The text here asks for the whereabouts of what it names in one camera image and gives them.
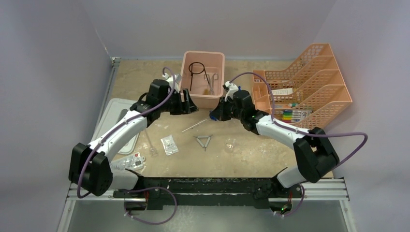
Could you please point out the coloured marker pack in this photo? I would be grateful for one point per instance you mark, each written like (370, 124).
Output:
(293, 116)

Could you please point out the white clay triangle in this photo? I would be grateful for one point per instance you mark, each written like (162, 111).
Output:
(203, 141)

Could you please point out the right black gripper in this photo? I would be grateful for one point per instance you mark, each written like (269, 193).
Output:
(220, 111)

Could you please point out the metal crucible tongs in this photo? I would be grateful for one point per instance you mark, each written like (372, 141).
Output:
(211, 80)

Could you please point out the white box in organizer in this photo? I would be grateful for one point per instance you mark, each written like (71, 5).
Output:
(282, 92)

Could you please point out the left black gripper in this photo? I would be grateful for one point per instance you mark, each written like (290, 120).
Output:
(183, 108)

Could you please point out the pink plastic bin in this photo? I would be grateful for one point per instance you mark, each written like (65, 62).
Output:
(214, 63)

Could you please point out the orange mesh file organizer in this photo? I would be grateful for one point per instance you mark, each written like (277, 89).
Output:
(317, 84)

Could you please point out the white plastic bin lid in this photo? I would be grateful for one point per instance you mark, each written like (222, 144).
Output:
(114, 112)

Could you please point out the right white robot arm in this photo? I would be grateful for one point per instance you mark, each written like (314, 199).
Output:
(314, 153)

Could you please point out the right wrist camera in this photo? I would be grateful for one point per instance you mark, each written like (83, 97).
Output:
(231, 89)

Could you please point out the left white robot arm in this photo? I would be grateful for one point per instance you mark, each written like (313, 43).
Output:
(90, 164)

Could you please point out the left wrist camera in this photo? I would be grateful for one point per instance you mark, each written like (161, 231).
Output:
(173, 80)

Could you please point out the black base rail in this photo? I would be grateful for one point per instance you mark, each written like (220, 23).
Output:
(258, 192)

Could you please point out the small white packet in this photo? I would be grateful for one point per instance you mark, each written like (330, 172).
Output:
(169, 145)

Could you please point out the black wire tripod stand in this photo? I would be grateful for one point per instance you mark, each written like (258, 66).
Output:
(192, 73)

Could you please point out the blister pack with label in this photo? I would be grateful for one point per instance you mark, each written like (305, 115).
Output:
(132, 162)

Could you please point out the clear glass beaker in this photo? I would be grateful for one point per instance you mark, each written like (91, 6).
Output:
(229, 147)

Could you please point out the spatula with blue clip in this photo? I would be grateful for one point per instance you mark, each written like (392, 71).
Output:
(209, 118)

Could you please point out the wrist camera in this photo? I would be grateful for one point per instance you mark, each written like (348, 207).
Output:
(231, 89)
(173, 80)

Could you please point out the aluminium frame rail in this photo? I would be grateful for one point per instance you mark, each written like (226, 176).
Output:
(324, 190)

